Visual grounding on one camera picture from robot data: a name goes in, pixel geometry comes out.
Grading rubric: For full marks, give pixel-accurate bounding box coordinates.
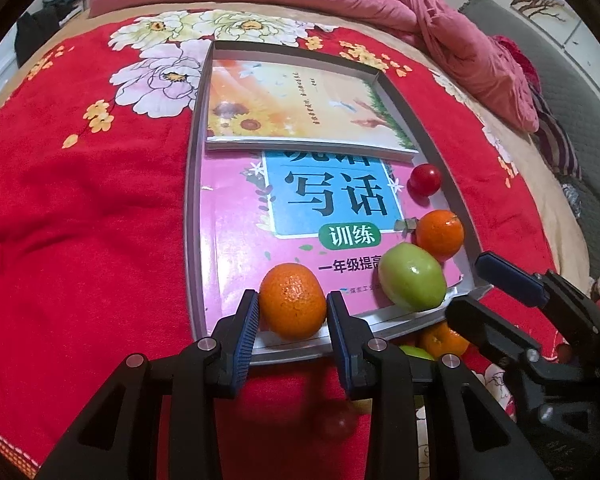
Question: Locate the red cloth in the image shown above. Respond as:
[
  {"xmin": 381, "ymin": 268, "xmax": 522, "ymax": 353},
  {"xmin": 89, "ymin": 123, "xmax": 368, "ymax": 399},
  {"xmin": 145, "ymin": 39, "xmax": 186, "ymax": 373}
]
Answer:
[{"xmin": 490, "ymin": 35, "xmax": 543, "ymax": 96}]

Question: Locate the red floral blanket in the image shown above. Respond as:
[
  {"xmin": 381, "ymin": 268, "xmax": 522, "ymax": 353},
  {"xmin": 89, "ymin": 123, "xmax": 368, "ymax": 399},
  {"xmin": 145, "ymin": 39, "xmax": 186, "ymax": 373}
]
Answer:
[{"xmin": 0, "ymin": 12, "xmax": 573, "ymax": 480}]

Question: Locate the pink quilt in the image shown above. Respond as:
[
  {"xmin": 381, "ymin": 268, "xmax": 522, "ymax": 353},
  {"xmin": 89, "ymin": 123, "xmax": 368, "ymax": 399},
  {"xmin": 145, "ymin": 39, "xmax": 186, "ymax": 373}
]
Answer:
[{"xmin": 89, "ymin": 0, "xmax": 540, "ymax": 133}]

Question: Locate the grey cardboard box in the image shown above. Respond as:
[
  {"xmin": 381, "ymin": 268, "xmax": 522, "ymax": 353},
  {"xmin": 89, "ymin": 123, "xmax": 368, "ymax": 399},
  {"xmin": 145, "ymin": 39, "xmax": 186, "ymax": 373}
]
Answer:
[{"xmin": 182, "ymin": 40, "xmax": 493, "ymax": 367}]

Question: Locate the striped cloth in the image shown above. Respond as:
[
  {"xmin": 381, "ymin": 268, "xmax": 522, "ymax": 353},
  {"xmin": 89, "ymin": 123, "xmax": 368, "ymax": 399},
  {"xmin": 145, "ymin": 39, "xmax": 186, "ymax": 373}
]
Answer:
[{"xmin": 530, "ymin": 87, "xmax": 583, "ymax": 181}]

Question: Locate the black bag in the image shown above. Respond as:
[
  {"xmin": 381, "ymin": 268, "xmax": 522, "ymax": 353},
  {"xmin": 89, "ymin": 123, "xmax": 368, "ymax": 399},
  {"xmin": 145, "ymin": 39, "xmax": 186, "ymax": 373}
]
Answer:
[{"xmin": 15, "ymin": 7, "xmax": 63, "ymax": 68}]

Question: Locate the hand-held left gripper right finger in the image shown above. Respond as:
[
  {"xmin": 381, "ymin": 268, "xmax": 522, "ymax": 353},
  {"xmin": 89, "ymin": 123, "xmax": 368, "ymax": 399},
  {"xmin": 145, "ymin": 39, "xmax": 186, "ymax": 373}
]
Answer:
[{"xmin": 326, "ymin": 291, "xmax": 556, "ymax": 480}]

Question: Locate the large orange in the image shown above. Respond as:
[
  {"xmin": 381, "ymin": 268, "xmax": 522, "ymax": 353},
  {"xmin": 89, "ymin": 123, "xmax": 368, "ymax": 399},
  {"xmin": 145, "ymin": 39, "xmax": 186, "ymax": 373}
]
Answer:
[
  {"xmin": 415, "ymin": 210, "xmax": 465, "ymax": 263},
  {"xmin": 420, "ymin": 321, "xmax": 471, "ymax": 359}
]

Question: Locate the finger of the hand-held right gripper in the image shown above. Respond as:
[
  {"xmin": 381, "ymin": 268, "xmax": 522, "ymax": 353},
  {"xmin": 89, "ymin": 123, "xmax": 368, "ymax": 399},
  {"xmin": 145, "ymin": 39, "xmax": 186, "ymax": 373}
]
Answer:
[
  {"xmin": 475, "ymin": 251, "xmax": 551, "ymax": 306},
  {"xmin": 445, "ymin": 296, "xmax": 536, "ymax": 361}
]

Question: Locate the yellow flower cover book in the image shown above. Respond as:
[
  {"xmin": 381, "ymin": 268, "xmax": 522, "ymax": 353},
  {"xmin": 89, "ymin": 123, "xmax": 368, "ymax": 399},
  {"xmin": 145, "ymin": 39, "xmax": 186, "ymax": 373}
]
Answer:
[{"xmin": 205, "ymin": 57, "xmax": 421, "ymax": 163}]

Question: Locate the pink workbook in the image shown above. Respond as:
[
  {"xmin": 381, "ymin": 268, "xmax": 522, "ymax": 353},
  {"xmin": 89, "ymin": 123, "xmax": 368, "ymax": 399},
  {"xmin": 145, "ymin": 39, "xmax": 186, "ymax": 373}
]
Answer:
[{"xmin": 200, "ymin": 147, "xmax": 463, "ymax": 333}]

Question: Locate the small red tomato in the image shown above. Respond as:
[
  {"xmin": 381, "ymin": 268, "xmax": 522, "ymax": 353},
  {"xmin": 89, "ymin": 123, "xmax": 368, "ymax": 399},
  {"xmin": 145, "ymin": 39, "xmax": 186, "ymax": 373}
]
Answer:
[
  {"xmin": 320, "ymin": 400, "xmax": 360, "ymax": 443},
  {"xmin": 409, "ymin": 163, "xmax": 442, "ymax": 197}
]

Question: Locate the green apple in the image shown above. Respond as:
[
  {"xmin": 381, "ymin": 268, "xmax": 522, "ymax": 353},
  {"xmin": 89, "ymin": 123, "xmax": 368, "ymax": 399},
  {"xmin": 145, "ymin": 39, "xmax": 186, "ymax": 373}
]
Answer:
[
  {"xmin": 399, "ymin": 344, "xmax": 437, "ymax": 362},
  {"xmin": 377, "ymin": 242, "xmax": 447, "ymax": 309}
]

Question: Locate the small orange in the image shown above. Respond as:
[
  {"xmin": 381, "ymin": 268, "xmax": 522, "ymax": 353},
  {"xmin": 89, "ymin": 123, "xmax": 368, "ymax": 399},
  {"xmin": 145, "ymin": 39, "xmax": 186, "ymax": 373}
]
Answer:
[{"xmin": 258, "ymin": 263, "xmax": 327, "ymax": 339}]

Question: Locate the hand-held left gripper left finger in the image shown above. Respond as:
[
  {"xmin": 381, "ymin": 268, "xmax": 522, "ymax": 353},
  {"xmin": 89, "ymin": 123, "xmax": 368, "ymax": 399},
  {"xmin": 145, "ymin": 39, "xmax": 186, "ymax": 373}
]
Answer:
[{"xmin": 32, "ymin": 288, "xmax": 261, "ymax": 480}]

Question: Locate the grey headboard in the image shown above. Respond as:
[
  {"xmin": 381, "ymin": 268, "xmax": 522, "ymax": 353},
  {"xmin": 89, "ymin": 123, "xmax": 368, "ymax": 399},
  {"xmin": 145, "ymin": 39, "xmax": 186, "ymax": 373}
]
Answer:
[{"xmin": 457, "ymin": 0, "xmax": 600, "ymax": 271}]

